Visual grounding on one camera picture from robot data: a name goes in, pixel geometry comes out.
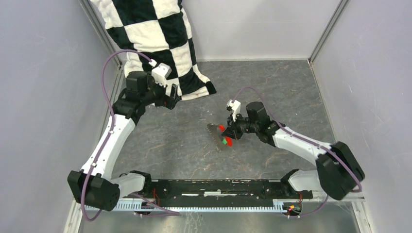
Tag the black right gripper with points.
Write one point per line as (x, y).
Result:
(232, 130)

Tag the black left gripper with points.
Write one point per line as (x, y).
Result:
(170, 102)

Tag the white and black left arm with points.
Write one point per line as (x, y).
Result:
(93, 185)

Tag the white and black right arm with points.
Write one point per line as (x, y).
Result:
(337, 171)

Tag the black white checkered cloth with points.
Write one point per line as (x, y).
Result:
(156, 30)

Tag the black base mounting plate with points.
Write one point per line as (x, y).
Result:
(221, 193)

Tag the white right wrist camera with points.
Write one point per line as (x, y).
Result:
(234, 107)

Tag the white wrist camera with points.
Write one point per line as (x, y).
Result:
(160, 72)
(234, 107)

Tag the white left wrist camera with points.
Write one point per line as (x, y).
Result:
(160, 72)

